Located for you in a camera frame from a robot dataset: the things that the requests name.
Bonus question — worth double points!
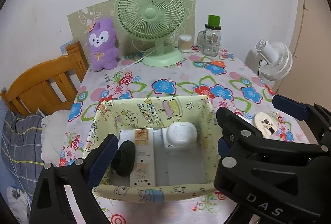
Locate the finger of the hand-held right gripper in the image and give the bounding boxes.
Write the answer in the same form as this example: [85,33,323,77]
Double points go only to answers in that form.
[216,107,331,162]
[272,94,331,142]

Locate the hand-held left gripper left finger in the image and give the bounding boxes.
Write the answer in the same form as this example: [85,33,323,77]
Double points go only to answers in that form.
[30,133,119,224]

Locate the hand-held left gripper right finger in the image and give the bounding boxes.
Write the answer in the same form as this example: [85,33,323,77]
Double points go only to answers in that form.
[217,137,232,160]

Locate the black round puff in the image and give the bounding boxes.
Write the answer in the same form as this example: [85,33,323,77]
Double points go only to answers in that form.
[113,141,137,177]

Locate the round cream sticker disc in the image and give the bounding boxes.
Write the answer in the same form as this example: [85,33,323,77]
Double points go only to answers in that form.
[253,112,281,140]

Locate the white rectangular box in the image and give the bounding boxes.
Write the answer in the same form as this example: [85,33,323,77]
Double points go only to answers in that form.
[119,128,156,187]

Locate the white charger cube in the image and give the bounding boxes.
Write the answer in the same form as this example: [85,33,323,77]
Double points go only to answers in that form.
[165,122,197,151]

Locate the yellow printed storage box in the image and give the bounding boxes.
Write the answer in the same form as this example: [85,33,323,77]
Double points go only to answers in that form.
[83,95,220,204]

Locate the white standing fan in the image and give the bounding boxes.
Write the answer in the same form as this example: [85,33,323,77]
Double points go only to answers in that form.
[244,38,293,95]

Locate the floral tablecloth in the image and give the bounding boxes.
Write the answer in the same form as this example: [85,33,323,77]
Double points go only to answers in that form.
[59,46,311,224]

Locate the beige door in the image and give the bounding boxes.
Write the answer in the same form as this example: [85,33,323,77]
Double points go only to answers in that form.
[287,0,331,116]

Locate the plaid blanket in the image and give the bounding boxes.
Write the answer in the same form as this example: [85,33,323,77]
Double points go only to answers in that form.
[0,108,46,224]

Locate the glass mug jar green lid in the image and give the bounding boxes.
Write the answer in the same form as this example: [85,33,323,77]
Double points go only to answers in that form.
[197,15,223,57]

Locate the white patterned cloth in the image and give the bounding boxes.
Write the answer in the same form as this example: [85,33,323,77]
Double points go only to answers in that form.
[6,185,31,223]

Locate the cotton swab jar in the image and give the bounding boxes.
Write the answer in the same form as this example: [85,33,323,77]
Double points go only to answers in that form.
[179,34,192,53]

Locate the wooden headboard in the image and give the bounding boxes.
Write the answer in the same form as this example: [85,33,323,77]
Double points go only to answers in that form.
[0,41,90,116]

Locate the purple plush toy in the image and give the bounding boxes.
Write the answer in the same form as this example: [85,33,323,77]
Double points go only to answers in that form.
[86,17,121,73]

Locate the beige printed board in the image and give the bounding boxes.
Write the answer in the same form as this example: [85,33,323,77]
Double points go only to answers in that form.
[67,0,196,59]

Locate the green desk fan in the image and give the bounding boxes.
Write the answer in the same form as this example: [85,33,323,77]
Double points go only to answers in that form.
[116,0,186,67]

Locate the orange handled scissors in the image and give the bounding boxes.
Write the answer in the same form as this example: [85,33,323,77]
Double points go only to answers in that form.
[200,60,226,68]

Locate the white fan cable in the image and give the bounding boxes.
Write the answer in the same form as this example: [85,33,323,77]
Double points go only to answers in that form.
[107,48,157,81]

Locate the blue wall sticker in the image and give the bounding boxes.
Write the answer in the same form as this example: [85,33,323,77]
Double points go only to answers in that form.
[60,40,77,52]

